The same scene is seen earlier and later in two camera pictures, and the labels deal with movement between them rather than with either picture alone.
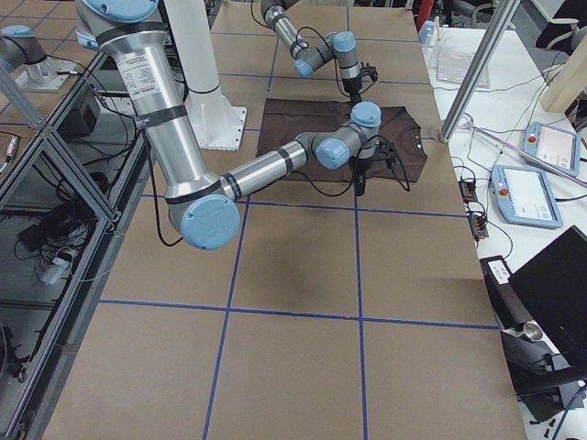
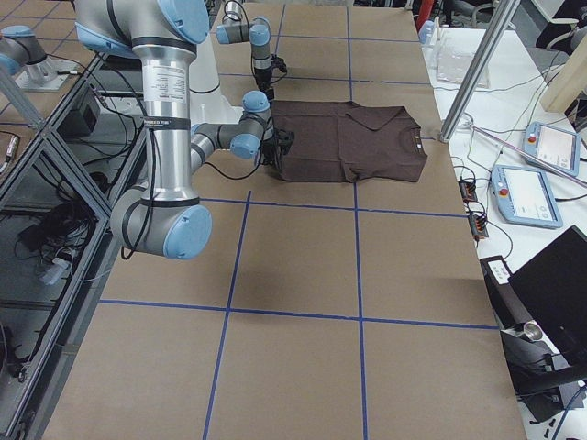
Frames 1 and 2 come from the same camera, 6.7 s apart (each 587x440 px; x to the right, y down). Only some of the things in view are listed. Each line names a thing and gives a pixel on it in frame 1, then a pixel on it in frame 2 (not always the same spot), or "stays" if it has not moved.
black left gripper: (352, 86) to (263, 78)
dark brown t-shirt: (285, 119) stays
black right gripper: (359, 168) to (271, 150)
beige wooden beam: (569, 82) stays
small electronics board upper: (468, 191) stays
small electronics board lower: (478, 226) stays
